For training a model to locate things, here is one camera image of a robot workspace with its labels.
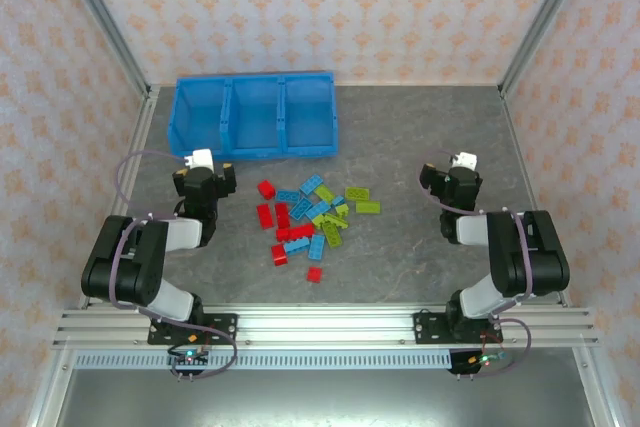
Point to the small green lego brick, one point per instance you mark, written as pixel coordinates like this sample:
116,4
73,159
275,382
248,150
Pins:
341,210
317,221

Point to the small red lego brick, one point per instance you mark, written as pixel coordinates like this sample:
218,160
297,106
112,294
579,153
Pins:
315,275

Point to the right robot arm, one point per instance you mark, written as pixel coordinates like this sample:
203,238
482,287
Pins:
545,257

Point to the small circuit board with LEDs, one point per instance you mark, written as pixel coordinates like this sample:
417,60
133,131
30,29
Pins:
189,358
479,361

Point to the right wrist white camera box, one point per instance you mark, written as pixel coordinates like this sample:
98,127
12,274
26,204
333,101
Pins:
467,159

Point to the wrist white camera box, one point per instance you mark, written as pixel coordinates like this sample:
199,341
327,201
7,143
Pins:
467,159
201,158

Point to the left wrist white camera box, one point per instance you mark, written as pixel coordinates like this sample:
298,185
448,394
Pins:
201,158

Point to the aluminium table side rail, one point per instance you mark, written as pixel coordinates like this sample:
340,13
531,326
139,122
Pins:
145,112
510,112

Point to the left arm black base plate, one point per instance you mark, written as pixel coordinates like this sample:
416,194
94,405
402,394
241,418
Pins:
225,328

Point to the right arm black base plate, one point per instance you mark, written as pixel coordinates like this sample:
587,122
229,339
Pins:
424,329

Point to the long aluminium mounting rail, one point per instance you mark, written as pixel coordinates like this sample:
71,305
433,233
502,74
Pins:
325,327

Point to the aluminium frame post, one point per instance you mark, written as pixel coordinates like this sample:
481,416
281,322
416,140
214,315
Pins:
104,17
546,17

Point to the short aluminium frame rail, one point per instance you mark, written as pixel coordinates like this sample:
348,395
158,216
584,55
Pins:
597,392
50,392

